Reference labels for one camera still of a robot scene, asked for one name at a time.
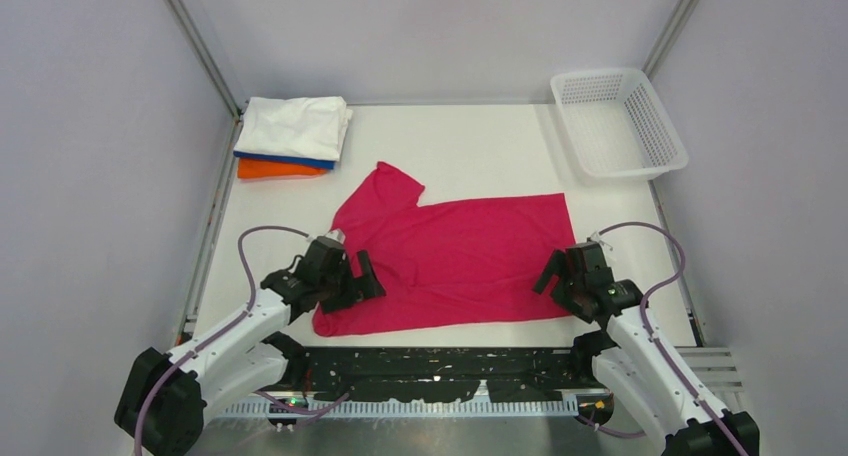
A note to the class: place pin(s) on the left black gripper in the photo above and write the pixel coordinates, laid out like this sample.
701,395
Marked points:
358,288

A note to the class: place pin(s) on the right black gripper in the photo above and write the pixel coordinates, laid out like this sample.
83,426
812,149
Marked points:
559,265

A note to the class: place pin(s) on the pink t shirt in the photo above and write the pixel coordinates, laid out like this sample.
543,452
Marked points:
452,263

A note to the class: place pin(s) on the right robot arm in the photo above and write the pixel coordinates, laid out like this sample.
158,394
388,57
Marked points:
630,357

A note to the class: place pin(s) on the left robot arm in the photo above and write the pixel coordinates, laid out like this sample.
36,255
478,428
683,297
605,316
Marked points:
170,397

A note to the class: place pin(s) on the blue folded t shirt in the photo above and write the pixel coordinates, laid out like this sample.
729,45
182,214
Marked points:
314,163

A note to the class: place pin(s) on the white plastic basket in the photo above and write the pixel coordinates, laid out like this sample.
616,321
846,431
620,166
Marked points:
616,127

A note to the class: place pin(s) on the orange folded t shirt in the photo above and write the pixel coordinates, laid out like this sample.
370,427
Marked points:
249,169

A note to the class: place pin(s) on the white folded t shirt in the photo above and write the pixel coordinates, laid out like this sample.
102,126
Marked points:
303,128

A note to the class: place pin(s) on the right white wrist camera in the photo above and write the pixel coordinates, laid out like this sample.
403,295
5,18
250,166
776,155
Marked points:
597,238

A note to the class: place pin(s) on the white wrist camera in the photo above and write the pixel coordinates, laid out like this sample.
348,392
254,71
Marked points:
597,238
336,235

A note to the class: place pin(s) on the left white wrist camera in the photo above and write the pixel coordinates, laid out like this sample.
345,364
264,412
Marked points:
336,235

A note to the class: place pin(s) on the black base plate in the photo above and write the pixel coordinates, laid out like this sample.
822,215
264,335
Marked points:
435,375

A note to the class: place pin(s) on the aluminium frame rail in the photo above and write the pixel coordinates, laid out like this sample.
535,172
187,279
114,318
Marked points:
596,404

